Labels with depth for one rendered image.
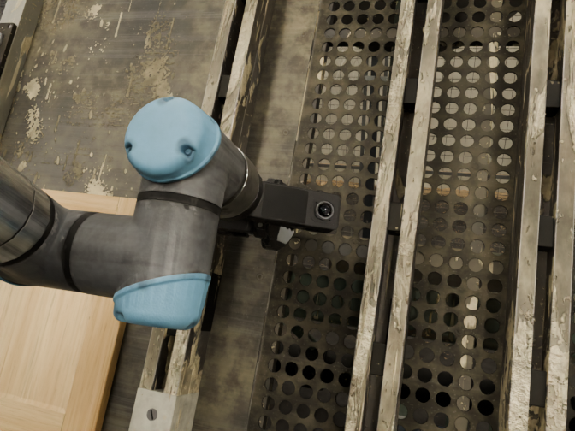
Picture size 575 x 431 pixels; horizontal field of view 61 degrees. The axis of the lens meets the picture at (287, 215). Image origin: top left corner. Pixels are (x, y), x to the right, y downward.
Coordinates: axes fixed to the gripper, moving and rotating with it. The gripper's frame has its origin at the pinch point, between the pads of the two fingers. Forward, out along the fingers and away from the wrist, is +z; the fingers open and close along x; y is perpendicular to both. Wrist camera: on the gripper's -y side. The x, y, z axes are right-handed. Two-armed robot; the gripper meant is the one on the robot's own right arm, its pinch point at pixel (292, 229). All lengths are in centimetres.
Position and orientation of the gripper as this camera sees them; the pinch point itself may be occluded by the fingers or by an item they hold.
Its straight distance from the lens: 72.3
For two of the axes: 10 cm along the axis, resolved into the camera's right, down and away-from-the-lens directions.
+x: -1.7, 9.6, -2.1
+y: -9.5, -1.0, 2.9
